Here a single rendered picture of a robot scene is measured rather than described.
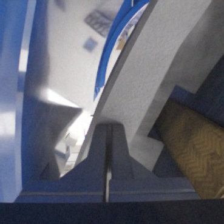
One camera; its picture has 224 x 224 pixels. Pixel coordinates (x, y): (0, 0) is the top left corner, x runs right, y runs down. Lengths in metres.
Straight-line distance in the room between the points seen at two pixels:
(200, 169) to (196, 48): 0.22
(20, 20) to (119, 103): 0.12
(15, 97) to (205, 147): 0.25
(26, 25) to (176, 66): 0.26
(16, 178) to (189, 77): 0.33
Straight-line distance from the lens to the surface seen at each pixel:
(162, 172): 0.36
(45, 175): 0.35
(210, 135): 0.26
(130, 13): 2.10
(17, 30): 0.20
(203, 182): 0.25
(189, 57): 0.35
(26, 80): 0.20
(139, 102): 0.15
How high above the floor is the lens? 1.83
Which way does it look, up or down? 17 degrees up
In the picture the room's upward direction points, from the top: 178 degrees clockwise
